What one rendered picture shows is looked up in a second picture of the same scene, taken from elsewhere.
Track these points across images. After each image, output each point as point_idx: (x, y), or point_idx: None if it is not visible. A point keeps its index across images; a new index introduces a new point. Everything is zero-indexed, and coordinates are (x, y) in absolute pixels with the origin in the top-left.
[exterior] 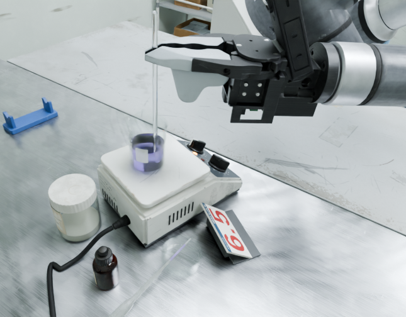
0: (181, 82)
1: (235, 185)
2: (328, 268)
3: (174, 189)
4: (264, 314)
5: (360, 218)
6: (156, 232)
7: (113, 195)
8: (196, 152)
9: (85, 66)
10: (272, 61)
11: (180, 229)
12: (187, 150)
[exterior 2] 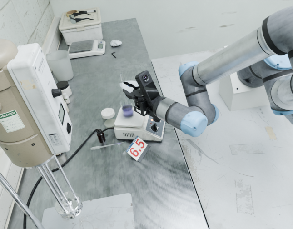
0: (124, 93)
1: (156, 138)
2: (153, 180)
3: (125, 125)
4: (121, 173)
5: (190, 180)
6: (119, 136)
7: None
8: (154, 120)
9: (173, 70)
10: (138, 97)
11: (130, 141)
12: (143, 116)
